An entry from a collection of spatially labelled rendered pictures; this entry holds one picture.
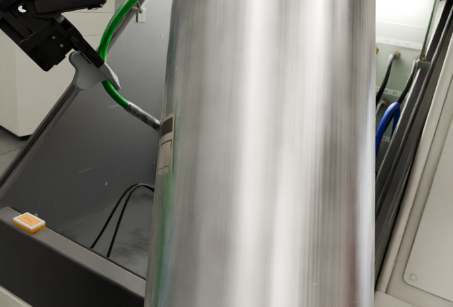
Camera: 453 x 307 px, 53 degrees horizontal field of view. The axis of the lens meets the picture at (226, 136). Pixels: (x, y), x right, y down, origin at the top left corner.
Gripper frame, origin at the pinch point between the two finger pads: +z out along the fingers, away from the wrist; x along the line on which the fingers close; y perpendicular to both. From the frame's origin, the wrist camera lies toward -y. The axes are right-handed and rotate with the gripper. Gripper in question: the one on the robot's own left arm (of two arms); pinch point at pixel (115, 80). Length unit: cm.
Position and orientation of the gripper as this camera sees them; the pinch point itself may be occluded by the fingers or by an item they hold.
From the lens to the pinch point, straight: 80.4
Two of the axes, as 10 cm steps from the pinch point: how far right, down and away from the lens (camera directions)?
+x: 4.1, 1.4, -9.0
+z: 6.2, 6.9, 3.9
